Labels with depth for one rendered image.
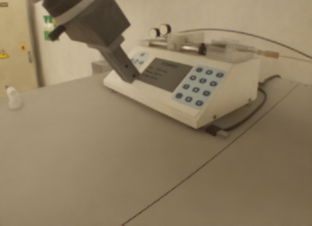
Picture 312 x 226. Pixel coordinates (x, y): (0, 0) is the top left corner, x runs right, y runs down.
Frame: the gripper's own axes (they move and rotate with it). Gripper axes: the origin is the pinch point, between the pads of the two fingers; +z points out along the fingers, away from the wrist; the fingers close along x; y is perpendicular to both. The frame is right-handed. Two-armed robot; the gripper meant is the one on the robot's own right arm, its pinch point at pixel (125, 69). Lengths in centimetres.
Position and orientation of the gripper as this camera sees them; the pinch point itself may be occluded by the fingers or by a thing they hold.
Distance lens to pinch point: 40.4
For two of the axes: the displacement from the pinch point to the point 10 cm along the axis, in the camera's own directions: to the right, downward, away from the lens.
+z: 4.5, 6.0, 6.6
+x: 6.5, 2.8, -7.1
